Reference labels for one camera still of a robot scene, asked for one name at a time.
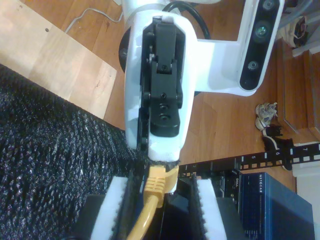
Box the black bubble wrap mat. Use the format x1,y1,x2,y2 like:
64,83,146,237
0,63,151,240

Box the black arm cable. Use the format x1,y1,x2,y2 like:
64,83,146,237
161,1,211,41

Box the beige cloth bag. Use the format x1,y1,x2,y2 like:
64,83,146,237
277,14,320,50

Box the white floor cable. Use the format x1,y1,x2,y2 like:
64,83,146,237
65,6,124,34

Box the black perforated rack frame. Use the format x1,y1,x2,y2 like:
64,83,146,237
177,140,320,193

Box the white camera bar with bracket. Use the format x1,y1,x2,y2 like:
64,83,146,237
194,0,286,98

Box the brown wooden furniture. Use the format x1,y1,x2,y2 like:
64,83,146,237
276,37,320,143

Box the yellow network cable clear plug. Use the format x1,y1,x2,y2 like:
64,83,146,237
126,163,180,240

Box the blue Netgear network switch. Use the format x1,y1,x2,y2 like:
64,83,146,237
239,171,314,240

